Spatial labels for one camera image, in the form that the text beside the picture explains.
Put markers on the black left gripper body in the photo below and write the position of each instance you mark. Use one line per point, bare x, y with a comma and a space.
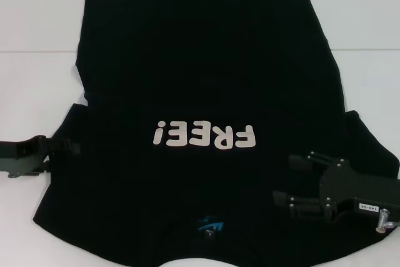
22, 154

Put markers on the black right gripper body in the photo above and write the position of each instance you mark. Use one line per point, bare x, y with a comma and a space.
350, 190

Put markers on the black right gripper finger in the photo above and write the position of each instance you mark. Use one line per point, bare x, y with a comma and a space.
298, 161
307, 208

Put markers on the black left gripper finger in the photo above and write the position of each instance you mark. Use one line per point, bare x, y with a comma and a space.
62, 146

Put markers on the black T-shirt with FREE print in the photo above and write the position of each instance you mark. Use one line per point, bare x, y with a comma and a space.
200, 60

